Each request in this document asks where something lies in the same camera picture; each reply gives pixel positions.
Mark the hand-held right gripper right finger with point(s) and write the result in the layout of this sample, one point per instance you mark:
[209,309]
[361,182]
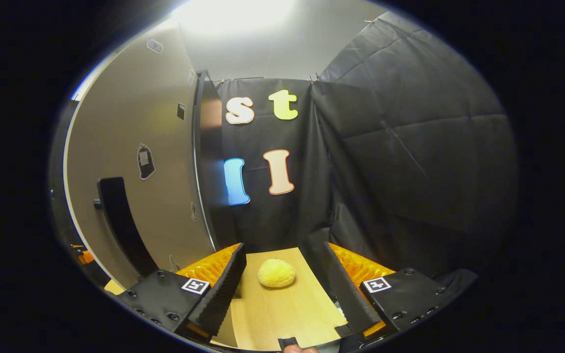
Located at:
[344,289]

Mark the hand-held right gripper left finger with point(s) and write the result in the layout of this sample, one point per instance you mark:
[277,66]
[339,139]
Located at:
[223,289]

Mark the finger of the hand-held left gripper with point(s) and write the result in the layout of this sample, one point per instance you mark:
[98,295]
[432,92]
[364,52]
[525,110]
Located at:
[85,257]

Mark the grey cabinet door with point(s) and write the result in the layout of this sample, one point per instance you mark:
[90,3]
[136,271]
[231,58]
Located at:
[165,122]

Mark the yellow round toy bread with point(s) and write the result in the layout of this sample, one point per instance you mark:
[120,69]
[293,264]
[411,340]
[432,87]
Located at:
[276,273]

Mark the black backdrop cloth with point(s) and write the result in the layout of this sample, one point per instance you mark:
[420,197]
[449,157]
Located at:
[410,147]

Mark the large ceiling light panel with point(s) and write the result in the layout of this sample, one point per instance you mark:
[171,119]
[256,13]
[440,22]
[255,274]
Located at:
[233,14]

